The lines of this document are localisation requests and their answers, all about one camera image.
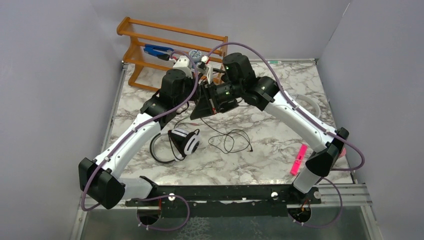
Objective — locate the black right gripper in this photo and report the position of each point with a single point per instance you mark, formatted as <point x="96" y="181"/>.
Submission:
<point x="205" y="107"/>

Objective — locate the white black gaming headset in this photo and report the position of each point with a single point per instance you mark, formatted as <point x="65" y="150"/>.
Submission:
<point x="182" y="142"/>

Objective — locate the small black on-ear headphones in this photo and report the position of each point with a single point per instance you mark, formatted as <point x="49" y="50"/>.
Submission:
<point x="218" y="71"/>

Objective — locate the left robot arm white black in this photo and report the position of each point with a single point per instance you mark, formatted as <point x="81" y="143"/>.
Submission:
<point x="99" y="178"/>

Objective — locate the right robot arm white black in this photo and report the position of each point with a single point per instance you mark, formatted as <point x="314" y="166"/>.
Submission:
<point x="240" y="81"/>

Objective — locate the white over-ear headphones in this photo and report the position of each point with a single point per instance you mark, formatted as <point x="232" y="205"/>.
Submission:
<point x="311" y="102"/>

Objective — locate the blue lidded jar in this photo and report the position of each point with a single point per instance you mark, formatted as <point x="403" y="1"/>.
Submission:
<point x="196" y="55"/>

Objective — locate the blue black hand tool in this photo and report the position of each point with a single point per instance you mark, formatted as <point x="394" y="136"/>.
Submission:
<point x="160" y="52"/>

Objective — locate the wooden orange shelf rack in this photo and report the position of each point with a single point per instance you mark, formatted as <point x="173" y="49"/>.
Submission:
<point x="142" y="32"/>

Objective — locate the pink round object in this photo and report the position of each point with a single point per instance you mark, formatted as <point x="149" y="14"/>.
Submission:
<point x="343" y="153"/>

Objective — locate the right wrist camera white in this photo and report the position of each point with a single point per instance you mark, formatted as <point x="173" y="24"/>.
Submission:
<point x="205" y="68"/>

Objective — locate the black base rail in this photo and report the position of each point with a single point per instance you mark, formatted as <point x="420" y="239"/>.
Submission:
<point x="215" y="201"/>

